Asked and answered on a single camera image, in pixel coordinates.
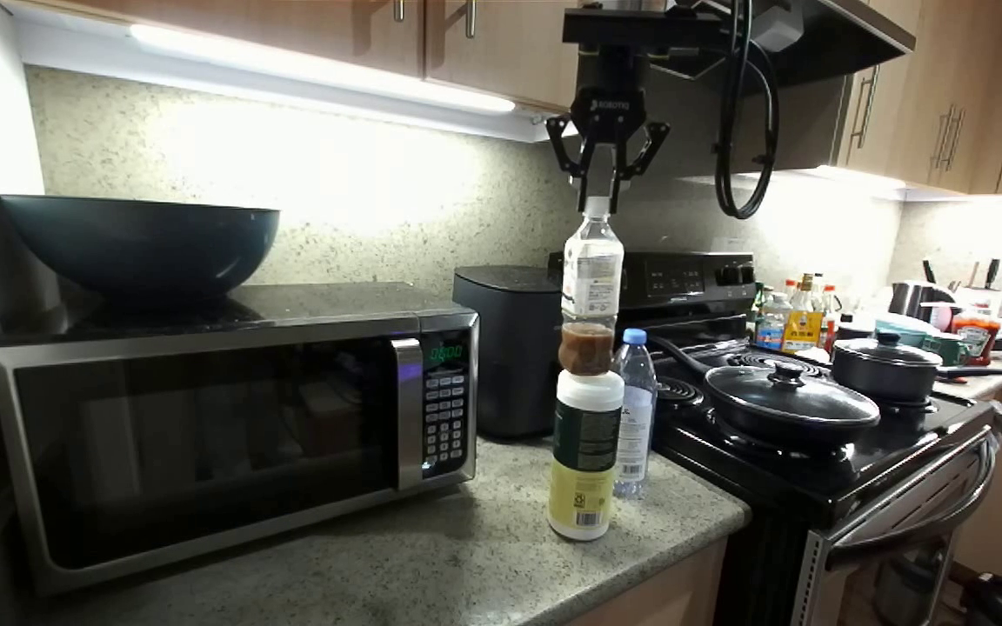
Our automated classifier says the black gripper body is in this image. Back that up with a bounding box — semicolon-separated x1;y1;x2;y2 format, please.
572;50;650;143

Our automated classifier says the clear bottle with brown tea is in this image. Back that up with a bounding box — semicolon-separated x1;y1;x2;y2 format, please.
557;190;626;375

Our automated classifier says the blue label bottle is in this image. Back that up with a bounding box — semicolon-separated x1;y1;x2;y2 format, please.
752;288;791;356

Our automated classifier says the yellow oil bottle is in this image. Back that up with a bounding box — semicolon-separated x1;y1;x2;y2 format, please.
779;275;827;353

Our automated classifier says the red capped bottle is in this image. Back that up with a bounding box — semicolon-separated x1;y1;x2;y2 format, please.
817;283;845;342

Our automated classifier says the clear water bottle blue cap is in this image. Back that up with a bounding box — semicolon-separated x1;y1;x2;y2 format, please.
613;324;660;501

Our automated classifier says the black frying pan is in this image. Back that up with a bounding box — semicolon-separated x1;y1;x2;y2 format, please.
650;335;885;453

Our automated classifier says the stainless range hood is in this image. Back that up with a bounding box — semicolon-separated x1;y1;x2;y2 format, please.
563;0;918;179

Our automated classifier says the black air fryer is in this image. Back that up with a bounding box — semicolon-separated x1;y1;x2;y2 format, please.
450;262;569;444

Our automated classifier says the under cabinet light strip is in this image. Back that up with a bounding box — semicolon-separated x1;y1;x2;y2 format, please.
6;5;563;146

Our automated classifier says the glass pan lid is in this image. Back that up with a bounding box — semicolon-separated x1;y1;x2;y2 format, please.
703;359;885;435

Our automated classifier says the black pot lid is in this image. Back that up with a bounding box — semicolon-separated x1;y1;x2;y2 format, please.
832;326;948;375

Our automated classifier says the green yellow canister white lid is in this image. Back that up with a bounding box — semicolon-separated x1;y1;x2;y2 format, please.
542;366;626;547

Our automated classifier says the black cooking pot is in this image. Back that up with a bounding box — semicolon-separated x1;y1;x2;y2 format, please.
832;356;948;407

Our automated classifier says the black electric stove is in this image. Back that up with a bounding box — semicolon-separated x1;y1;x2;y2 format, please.
619;246;1002;626

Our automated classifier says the red cup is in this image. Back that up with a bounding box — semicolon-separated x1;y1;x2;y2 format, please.
951;308;1002;370

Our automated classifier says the wood base cabinet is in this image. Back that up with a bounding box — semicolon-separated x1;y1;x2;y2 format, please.
569;536;739;626

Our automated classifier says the dark blue bowl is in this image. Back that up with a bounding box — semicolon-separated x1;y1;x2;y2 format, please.
0;190;286;306

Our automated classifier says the stainless steel microwave oven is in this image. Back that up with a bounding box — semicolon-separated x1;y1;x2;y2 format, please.
0;283;484;597

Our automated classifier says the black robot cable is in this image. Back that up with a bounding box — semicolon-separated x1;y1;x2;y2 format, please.
709;0;782;223

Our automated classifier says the metal cabinet door handle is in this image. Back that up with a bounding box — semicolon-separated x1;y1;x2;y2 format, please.
354;0;411;28
442;0;479;41

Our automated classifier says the wood corner wall cabinet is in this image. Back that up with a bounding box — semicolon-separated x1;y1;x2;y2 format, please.
835;0;1002;198

